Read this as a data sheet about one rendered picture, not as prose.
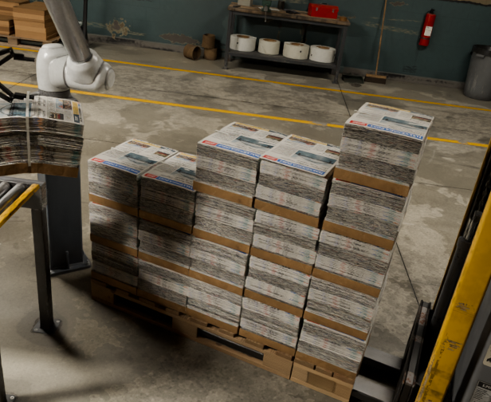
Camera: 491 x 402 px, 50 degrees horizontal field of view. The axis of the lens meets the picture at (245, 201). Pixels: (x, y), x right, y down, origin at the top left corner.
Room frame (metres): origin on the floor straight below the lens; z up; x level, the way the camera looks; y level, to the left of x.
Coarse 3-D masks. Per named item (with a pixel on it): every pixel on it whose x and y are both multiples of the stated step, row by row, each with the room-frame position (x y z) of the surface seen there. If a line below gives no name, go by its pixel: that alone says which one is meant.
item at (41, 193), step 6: (0, 180) 2.00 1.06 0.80; (6, 180) 2.01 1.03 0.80; (12, 180) 2.01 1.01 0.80; (18, 180) 2.02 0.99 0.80; (24, 180) 2.03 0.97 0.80; (30, 180) 2.03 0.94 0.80; (36, 180) 2.04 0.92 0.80; (12, 186) 2.00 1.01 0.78; (42, 186) 2.01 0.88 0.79; (36, 192) 2.00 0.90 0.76; (42, 192) 2.01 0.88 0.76; (30, 198) 2.00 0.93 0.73; (36, 198) 2.00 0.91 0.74; (42, 198) 2.00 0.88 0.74; (24, 204) 2.00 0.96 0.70; (30, 204) 2.00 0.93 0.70; (36, 204) 2.00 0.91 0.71; (42, 204) 2.00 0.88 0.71
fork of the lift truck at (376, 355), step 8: (368, 352) 2.05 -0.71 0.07; (376, 352) 2.05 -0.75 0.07; (384, 352) 2.06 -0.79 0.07; (368, 360) 2.00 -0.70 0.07; (376, 360) 2.00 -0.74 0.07; (384, 360) 2.00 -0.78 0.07; (392, 360) 2.01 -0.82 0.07; (400, 360) 2.02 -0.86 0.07; (384, 368) 1.97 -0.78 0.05; (392, 368) 1.96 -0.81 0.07; (400, 368) 1.96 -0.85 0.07
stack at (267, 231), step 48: (144, 144) 2.54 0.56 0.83; (96, 192) 2.26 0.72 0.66; (144, 192) 2.17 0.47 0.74; (192, 192) 2.08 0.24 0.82; (144, 240) 2.15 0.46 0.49; (192, 240) 2.07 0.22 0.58; (240, 240) 1.99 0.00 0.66; (288, 240) 1.92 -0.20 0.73; (96, 288) 2.26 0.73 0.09; (144, 288) 2.15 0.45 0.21; (192, 288) 2.06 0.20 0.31; (288, 288) 1.90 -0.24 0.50; (192, 336) 2.05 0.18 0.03; (288, 336) 1.88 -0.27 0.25
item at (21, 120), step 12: (36, 96) 2.05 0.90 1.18; (24, 108) 1.87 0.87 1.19; (36, 108) 1.88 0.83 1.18; (24, 120) 1.78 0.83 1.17; (36, 120) 1.79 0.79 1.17; (24, 132) 1.78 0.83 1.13; (36, 132) 1.79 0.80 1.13; (24, 144) 1.78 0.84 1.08; (36, 144) 1.79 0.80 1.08; (24, 156) 1.78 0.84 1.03; (36, 156) 1.79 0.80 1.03
